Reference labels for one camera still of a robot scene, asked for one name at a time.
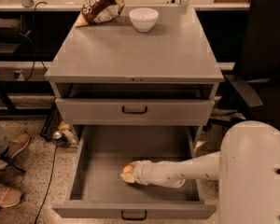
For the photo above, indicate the grey drawer cabinet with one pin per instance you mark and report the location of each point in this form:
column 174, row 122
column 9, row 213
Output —
column 172, row 61

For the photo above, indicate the closed grey middle drawer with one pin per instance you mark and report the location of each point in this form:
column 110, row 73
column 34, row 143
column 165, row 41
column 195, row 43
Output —
column 135, row 112

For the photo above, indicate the black office chair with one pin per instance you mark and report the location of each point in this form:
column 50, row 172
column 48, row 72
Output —
column 252, row 87

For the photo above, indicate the wall power outlet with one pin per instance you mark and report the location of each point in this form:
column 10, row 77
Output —
column 18, row 75

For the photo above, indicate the brown chip bag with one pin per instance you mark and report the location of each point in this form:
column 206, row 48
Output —
column 99, row 11

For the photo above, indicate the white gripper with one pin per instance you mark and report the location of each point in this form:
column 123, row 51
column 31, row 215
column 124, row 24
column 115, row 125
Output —
column 141, row 173

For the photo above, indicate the open grey bottom drawer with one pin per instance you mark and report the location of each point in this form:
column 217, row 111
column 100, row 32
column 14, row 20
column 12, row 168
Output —
column 97, row 190

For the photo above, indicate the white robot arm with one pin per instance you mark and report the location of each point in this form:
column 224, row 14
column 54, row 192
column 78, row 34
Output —
column 247, row 168

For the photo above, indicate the white bowl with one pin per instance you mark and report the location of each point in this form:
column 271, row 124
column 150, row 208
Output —
column 143, row 18

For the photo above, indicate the orange fruit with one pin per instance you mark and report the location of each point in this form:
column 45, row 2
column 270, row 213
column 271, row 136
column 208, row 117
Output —
column 127, row 169

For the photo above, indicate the tan shoe lower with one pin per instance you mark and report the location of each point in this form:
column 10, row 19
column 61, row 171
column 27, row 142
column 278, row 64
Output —
column 9, row 196

